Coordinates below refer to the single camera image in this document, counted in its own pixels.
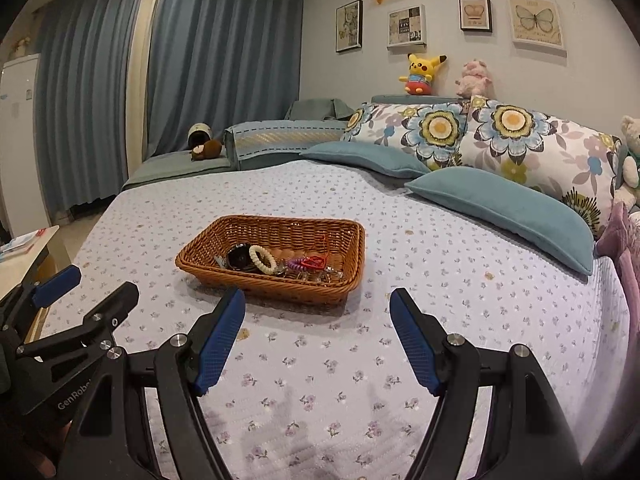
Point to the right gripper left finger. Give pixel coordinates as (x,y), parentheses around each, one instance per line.
(110,436)

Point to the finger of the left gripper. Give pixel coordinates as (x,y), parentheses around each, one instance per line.
(21,305)
(97,326)

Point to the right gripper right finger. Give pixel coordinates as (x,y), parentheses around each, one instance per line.
(527,435)

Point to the left hand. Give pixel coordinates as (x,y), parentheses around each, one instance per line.
(43,450)

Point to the wooden side table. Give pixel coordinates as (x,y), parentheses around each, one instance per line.
(47,256)

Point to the brown wicker basket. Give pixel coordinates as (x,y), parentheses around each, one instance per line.
(318,261)

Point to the brown plush toy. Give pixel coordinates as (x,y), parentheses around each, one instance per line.
(201,143)

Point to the purple fuzzy blanket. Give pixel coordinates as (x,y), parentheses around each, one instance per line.
(620,243)

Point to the near teal cushion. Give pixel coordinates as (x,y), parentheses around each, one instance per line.
(544,222)

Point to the teal cushion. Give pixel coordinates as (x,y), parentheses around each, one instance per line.
(544,222)
(389,162)

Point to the folded teal striped blanket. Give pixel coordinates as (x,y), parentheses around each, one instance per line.
(255,145)

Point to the blue curtain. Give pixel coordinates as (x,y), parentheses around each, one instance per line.
(220,62)

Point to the white bear plush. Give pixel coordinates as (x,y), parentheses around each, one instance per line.
(627,190)

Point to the right floral pillow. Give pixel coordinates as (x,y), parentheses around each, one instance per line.
(579,166)

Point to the floral pillow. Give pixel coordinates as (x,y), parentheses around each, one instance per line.
(579,166)
(432,133)

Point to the far teal cushion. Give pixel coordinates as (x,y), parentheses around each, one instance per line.
(389,162)

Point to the left floral pillow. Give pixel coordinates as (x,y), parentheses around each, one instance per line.
(432,133)

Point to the pink plush toy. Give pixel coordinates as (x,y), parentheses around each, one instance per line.
(474,80)

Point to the yellow pikachu plush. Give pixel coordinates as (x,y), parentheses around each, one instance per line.
(421,76)

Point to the botanical picture frame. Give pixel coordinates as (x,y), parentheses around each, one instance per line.
(348,27)

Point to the butterfly picture frame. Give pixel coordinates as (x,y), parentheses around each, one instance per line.
(536,23)

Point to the patchwork picture frame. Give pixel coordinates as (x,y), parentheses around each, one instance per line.
(407,27)

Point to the crown picture frame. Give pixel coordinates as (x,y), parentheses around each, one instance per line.
(475,15)

